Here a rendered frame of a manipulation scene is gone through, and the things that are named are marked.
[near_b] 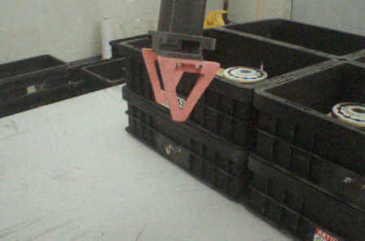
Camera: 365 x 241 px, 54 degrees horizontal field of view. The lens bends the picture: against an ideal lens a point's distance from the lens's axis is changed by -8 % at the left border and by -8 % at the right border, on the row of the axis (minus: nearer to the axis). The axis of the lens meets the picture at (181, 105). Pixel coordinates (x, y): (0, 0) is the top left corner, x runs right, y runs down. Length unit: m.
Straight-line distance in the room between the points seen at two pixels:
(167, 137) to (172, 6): 0.40
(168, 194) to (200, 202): 0.06
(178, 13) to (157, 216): 0.37
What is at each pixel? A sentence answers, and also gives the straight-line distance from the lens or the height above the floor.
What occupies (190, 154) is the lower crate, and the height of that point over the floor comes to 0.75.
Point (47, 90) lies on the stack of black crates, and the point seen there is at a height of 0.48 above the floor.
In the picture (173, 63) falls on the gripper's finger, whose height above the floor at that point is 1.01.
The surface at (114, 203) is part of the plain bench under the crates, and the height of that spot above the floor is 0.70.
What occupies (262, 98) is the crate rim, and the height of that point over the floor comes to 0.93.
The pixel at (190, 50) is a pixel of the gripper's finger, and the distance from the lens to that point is 0.49.
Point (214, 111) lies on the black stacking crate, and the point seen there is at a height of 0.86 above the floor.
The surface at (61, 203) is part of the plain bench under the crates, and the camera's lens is 0.74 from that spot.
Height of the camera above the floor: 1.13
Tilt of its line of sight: 23 degrees down
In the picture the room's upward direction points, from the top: straight up
